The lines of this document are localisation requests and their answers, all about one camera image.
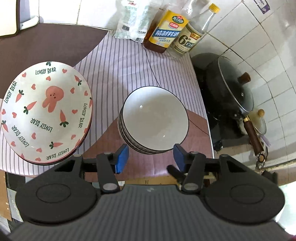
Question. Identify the wall sticker label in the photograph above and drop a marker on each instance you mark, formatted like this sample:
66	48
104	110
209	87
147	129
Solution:
263	5

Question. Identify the white vinegar bottle yellow cap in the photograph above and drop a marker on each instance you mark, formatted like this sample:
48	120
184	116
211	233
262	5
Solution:
192	32

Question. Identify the cooking wine bottle yellow label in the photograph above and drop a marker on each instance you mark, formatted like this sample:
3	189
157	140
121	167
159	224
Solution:
166	27

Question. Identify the black gas stove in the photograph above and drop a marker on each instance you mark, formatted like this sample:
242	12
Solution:
220	106

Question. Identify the pink rabbit carrot plate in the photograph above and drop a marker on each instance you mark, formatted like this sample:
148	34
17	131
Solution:
40	110

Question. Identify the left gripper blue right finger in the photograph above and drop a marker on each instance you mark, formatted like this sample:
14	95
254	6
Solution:
195	165

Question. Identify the white plastic bag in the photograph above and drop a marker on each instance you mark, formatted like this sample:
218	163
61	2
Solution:
135	19

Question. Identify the white ribbed bowl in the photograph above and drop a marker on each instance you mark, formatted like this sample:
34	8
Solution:
130	141

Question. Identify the striped table cover mat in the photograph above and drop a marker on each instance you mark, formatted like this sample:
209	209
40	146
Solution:
113	69

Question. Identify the blue egg plate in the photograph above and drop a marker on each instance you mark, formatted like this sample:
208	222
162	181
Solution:
82	128

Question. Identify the black wok with handle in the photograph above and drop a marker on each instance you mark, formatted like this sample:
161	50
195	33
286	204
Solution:
225	138

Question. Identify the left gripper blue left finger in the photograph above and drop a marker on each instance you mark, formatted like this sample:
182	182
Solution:
107	165

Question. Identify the white cutting board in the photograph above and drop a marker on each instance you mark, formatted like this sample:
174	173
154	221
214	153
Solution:
10	19

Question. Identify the glass wok lid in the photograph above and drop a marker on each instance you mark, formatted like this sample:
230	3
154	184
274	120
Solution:
236	82

